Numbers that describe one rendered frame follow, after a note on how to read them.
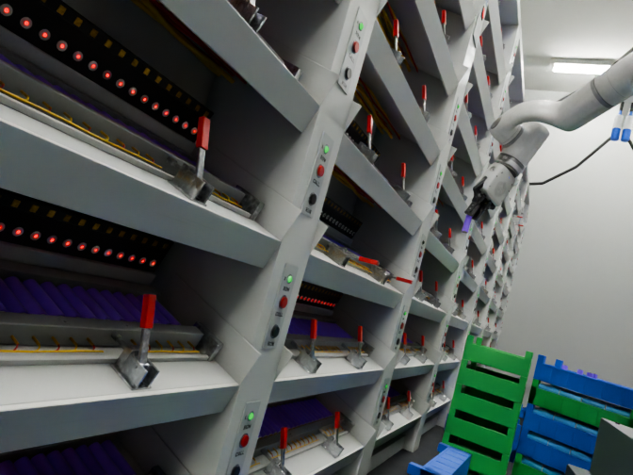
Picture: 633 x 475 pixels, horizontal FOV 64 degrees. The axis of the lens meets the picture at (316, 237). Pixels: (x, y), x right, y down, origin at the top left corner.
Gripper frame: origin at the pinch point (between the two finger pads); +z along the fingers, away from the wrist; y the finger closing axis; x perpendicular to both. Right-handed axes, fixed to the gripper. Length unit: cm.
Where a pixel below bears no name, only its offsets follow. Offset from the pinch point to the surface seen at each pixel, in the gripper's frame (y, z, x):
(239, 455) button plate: -68, 63, -52
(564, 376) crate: 48, 23, -28
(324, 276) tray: -62, 38, -36
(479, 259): 99, -5, 64
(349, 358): -31, 51, -24
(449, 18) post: -37, -38, 18
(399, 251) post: -21.0, 23.8, -5.9
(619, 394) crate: 50, 18, -42
